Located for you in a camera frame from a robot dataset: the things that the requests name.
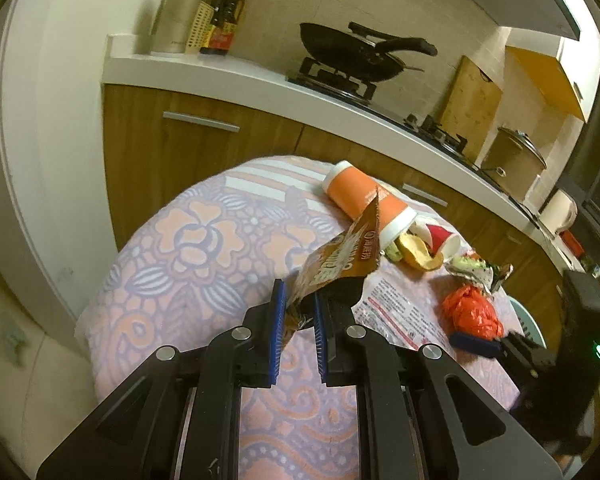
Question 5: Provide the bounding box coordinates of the white flat food wrapper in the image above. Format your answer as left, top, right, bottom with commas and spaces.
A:
352, 255, 462, 352

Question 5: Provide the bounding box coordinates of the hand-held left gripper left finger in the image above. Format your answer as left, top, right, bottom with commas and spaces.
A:
36, 279, 287, 480

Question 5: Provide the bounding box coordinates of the wooden cutting board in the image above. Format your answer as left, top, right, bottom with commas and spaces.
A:
439, 55, 503, 161

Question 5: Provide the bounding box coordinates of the black gas stove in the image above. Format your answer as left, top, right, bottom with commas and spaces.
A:
286, 57, 541, 221

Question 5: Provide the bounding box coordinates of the crumpled green wrapper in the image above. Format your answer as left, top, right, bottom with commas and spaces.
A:
447, 255, 514, 291

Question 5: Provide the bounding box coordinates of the long metal cabinet handle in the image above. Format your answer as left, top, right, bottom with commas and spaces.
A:
162, 111, 241, 133

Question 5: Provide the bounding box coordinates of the black frying pan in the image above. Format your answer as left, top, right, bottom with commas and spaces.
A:
299, 21, 438, 86

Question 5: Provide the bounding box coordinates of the yellow fruit peel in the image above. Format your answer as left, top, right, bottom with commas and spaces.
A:
395, 232, 446, 272

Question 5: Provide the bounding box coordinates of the wooden kitchen cabinet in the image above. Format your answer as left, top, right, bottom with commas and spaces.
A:
102, 52, 581, 311

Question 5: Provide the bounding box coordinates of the floral pink table cloth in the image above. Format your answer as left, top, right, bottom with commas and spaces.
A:
75, 155, 531, 480

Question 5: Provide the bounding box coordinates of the pale green plastic bin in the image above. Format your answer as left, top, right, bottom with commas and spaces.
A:
507, 297, 548, 348

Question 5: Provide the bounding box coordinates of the yellow wall cabinet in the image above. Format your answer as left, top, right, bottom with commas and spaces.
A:
505, 27, 600, 123

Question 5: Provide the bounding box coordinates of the beige cooker pot with lid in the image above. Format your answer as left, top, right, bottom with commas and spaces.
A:
480, 126, 548, 200

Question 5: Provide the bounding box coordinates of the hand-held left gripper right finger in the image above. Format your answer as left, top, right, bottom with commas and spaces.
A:
314, 280, 566, 480

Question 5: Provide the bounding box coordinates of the orange paper cup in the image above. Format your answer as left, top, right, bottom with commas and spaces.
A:
322, 160, 418, 246

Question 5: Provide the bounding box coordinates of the red plastic bag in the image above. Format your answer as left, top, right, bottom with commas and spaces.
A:
441, 284, 505, 342

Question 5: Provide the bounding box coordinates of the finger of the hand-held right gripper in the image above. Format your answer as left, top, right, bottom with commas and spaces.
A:
449, 331, 505, 360

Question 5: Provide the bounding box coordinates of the white electric kettle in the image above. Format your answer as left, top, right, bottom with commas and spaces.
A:
539, 189, 578, 235

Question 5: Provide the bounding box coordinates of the brown snack packet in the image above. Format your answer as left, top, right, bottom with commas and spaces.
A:
286, 187, 383, 333

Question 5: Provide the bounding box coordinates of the small red white cup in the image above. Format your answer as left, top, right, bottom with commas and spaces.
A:
412, 217, 462, 261

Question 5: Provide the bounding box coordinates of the short metal cabinet handle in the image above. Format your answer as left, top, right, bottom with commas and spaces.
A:
402, 184, 448, 207

